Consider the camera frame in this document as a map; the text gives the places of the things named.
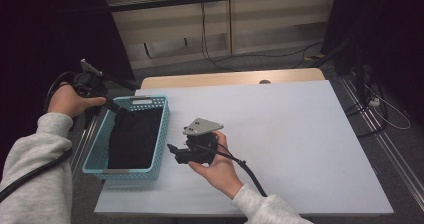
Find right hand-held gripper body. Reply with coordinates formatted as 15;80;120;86
174;117;225;166

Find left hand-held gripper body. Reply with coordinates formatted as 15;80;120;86
72;58;108;98

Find light blue plastic basket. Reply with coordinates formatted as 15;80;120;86
82;94;171;181

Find black shorts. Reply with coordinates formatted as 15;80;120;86
107;106;164;170

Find person's left hand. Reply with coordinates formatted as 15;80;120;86
47;83;107;119

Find person's right hand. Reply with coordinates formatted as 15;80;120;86
188;130;244;200

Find wooden table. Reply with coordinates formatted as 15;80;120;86
139;67;326;90

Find wide black curtain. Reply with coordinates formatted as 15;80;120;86
0;0;136;172

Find white table cover sheet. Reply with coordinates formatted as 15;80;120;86
94;79;394;217

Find black stand with upright pole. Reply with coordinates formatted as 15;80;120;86
308;33;368;102

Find narrow black curtain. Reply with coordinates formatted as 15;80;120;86
321;0;424;125

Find metal floor rail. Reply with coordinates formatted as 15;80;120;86
68;117;99;224
341;75;424;202

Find right hand-held gripper cable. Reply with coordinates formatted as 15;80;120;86
193;143;268;198

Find hand-held gripper cable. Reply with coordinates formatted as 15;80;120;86
0;71;79;203
193;143;268;198

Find black hanging wall cable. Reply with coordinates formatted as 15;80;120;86
199;2;324;72

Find left hand-held gripper cable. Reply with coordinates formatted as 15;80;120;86
0;71;79;203

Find black floor cable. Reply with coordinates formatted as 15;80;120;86
344;80;389;138

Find white floor cable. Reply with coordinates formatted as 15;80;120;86
364;83;412;131

